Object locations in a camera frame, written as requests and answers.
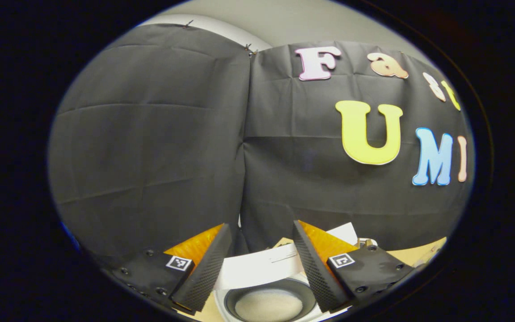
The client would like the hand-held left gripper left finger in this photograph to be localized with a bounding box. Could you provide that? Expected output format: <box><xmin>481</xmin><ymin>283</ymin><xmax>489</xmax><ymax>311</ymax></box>
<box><xmin>110</xmin><ymin>223</ymin><xmax>233</xmax><ymax>314</ymax></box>

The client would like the white rice cooker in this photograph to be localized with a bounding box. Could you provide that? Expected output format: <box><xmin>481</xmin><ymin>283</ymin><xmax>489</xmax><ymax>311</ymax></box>
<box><xmin>213</xmin><ymin>222</ymin><xmax>359</xmax><ymax>322</ymax></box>

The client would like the white rice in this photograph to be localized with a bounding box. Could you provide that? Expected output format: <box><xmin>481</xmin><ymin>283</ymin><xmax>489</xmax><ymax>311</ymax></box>
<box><xmin>234</xmin><ymin>288</ymin><xmax>304</xmax><ymax>322</ymax></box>

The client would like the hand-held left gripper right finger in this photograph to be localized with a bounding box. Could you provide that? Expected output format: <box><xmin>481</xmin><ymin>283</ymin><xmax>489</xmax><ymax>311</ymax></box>
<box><xmin>292</xmin><ymin>220</ymin><xmax>414</xmax><ymax>313</ymax></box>

